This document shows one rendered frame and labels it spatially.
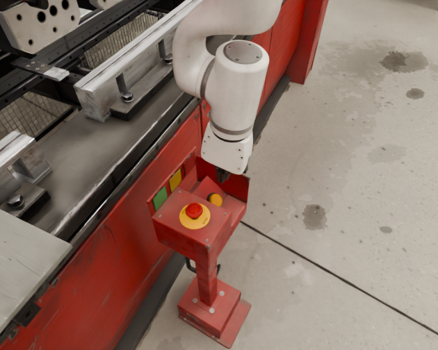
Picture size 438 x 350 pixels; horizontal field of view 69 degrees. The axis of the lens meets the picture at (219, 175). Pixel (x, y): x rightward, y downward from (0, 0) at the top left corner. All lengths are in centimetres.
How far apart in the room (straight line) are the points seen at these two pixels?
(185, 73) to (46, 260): 35
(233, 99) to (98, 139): 41
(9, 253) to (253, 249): 122
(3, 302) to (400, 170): 200
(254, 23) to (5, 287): 46
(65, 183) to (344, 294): 124
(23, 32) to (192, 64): 29
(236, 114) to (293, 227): 120
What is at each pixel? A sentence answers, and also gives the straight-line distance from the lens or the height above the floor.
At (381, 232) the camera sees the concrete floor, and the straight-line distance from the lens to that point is 183.
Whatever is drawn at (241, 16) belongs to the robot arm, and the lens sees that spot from 43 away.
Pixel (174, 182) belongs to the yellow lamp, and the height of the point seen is 81.
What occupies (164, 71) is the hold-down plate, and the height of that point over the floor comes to 90.
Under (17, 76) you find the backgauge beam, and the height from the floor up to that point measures 94.
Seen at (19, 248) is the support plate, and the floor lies 100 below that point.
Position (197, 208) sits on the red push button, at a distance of 73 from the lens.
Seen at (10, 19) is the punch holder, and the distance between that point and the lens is 65.
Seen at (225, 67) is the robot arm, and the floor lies 115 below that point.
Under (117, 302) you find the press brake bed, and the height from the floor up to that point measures 43.
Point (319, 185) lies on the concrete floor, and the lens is 189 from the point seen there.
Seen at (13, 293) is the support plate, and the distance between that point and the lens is 51.
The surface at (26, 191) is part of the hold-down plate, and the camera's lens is 74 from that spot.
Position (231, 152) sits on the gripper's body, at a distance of 64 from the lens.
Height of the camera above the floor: 141
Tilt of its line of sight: 50 degrees down
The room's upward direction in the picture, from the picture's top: straight up
